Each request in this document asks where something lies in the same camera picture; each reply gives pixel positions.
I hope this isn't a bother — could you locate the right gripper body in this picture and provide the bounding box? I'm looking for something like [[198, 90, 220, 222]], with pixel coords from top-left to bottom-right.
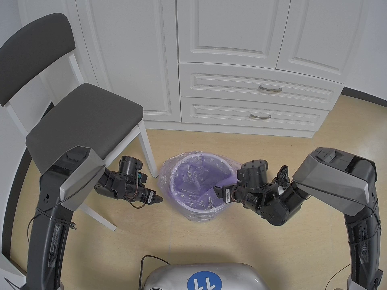
[[222, 184, 244, 205]]

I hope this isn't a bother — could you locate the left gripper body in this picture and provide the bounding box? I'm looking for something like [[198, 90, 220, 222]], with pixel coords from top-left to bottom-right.
[[138, 188, 156, 208]]

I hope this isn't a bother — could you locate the purple plastic bag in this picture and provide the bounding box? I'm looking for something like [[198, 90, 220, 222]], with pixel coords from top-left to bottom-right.
[[159, 151, 242, 223]]

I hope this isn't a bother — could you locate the black plastic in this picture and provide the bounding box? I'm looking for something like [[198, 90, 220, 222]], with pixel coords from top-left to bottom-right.
[[274, 165, 291, 190]]

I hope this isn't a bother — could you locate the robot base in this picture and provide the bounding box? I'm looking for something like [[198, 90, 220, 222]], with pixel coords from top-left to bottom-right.
[[145, 263, 269, 290]]

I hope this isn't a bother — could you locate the white trash bin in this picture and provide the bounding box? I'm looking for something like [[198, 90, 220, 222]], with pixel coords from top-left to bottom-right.
[[171, 153, 239, 223]]

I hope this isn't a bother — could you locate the white chair with grey pads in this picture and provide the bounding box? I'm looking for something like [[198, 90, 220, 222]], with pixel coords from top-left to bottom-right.
[[0, 13, 159, 231]]

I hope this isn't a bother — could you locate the white wardrobe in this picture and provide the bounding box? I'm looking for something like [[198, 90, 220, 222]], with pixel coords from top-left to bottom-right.
[[17, 0, 372, 139]]

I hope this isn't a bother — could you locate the black cable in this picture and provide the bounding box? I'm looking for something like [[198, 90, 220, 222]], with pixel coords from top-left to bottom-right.
[[138, 255, 171, 290], [328, 262, 355, 290]]

